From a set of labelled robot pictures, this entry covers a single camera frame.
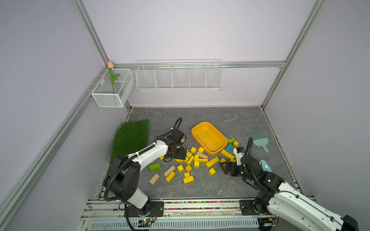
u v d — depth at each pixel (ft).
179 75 3.22
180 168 2.80
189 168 2.79
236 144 3.14
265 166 2.81
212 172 2.77
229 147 3.08
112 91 2.85
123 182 1.43
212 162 2.93
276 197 1.75
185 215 2.38
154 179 2.73
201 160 2.92
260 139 3.26
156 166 2.86
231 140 3.24
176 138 2.32
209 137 3.28
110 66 2.93
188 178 2.70
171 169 2.85
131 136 3.31
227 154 3.04
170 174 2.78
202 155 3.00
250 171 1.91
